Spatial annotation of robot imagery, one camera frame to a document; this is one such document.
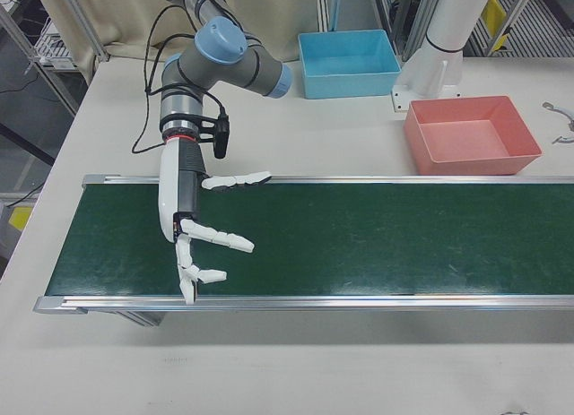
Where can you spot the white dexterous robot hand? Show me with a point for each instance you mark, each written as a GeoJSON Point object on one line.
{"type": "Point", "coordinates": [168, 195]}

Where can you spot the grey UR5e robot arm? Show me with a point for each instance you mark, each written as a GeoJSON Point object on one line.
{"type": "Point", "coordinates": [224, 70]}

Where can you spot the blue plastic box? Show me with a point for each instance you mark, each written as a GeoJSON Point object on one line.
{"type": "Point", "coordinates": [345, 56]}

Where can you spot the pink plastic box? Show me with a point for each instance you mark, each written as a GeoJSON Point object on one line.
{"type": "Point", "coordinates": [471, 137]}

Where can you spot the yellow floor marker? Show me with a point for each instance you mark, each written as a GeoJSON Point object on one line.
{"type": "Point", "coordinates": [20, 218]}

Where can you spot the beige curtain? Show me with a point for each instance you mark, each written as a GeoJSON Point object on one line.
{"type": "Point", "coordinates": [121, 11]}

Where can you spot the green belt conveyor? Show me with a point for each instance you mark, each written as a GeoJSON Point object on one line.
{"type": "Point", "coordinates": [359, 236]}

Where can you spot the yellow tag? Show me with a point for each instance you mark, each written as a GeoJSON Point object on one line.
{"type": "Point", "coordinates": [493, 11]}

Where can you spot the metal reacher grabber tool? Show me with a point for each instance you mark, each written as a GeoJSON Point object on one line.
{"type": "Point", "coordinates": [548, 105]}

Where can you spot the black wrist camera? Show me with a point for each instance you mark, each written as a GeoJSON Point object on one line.
{"type": "Point", "coordinates": [220, 137]}

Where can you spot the aluminium frame post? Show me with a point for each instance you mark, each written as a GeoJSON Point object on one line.
{"type": "Point", "coordinates": [89, 29]}

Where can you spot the aluminium frame structure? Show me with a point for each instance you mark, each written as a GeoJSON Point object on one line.
{"type": "Point", "coordinates": [324, 7]}

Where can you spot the white column pedestal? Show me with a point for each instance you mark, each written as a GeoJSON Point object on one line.
{"type": "Point", "coordinates": [448, 20]}

